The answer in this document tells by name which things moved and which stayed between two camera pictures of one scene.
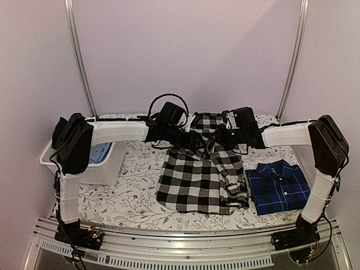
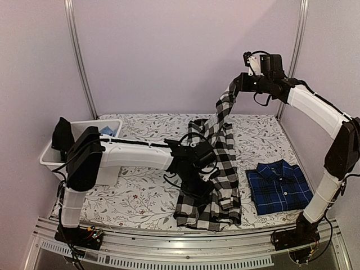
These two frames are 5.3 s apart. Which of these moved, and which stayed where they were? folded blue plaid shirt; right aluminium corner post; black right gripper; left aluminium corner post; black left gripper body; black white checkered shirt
Moved: black right gripper; black white checkered shirt; black left gripper body
Stayed: left aluminium corner post; folded blue plaid shirt; right aluminium corner post
